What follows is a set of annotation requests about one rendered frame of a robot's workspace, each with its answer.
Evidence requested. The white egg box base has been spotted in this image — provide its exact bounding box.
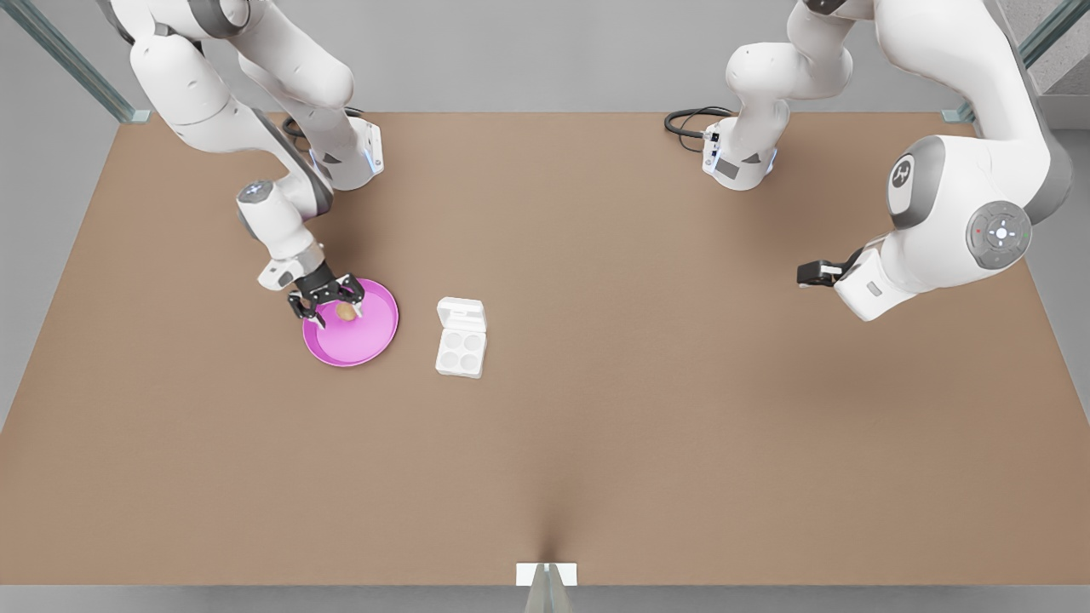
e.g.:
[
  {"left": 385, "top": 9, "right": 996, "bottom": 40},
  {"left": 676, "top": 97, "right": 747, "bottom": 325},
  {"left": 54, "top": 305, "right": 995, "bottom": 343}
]
[{"left": 434, "top": 328, "right": 488, "bottom": 380}]

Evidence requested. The pink round plate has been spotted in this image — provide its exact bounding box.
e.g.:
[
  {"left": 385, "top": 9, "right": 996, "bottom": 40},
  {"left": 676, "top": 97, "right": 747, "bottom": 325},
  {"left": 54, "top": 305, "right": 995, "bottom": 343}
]
[{"left": 302, "top": 278, "right": 400, "bottom": 369}]

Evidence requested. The black cable loop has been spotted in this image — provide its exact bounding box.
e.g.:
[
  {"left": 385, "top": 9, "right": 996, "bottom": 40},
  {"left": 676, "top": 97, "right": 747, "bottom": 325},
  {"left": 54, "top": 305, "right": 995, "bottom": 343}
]
[{"left": 663, "top": 106, "right": 736, "bottom": 155}]

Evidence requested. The silver frame post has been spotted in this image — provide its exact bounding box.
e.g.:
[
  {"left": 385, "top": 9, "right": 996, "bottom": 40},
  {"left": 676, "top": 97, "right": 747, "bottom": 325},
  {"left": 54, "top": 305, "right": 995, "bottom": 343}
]
[
  {"left": 940, "top": 0, "right": 1090, "bottom": 125},
  {"left": 515, "top": 562, "right": 578, "bottom": 613},
  {"left": 0, "top": 0, "right": 152, "bottom": 125}
]

